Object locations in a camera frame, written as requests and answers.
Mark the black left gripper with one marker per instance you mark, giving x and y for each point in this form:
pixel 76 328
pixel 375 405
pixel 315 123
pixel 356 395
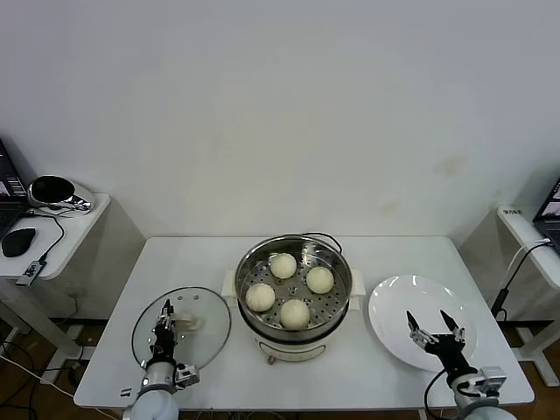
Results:
pixel 163 343

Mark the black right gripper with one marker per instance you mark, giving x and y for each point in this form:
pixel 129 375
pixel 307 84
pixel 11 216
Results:
pixel 448 352

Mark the round glass pot lid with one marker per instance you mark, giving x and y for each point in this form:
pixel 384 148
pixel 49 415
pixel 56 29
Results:
pixel 205 306

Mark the white steamed baozi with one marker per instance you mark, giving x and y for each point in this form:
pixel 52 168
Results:
pixel 282 265
pixel 320 280
pixel 260 297
pixel 294 314

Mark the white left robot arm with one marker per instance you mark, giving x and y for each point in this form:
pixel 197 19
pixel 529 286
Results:
pixel 155 402

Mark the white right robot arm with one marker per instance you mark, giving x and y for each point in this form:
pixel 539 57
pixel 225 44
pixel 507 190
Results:
pixel 477 407

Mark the stainless steel steamer basket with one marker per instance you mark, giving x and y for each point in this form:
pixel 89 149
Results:
pixel 262 271

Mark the white round plate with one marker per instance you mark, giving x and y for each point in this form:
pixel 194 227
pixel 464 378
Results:
pixel 394 306

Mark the white work table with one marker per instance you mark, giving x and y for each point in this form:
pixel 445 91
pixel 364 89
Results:
pixel 197 262

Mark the cream electric pot base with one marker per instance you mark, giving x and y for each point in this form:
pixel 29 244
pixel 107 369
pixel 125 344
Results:
pixel 289 350

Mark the white side table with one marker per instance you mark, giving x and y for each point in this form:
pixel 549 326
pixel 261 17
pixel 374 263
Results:
pixel 516 225
pixel 83 219

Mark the small white label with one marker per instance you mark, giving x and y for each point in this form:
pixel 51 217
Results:
pixel 513 212

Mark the shiny chrome headset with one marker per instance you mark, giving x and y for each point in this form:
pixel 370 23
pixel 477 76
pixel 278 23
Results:
pixel 79 201

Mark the grey usb hub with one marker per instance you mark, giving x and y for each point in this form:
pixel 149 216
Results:
pixel 30 273

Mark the black laptop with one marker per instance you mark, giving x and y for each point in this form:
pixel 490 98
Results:
pixel 9 210
pixel 550 210

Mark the black computer mouse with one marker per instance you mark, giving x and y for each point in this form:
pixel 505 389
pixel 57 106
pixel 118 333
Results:
pixel 17 242

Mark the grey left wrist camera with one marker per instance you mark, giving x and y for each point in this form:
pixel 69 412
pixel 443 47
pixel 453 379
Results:
pixel 188 376

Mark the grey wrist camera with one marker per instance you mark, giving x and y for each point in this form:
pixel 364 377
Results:
pixel 491 381
pixel 188 376

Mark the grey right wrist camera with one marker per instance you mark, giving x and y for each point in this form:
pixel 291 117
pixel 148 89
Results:
pixel 491 381

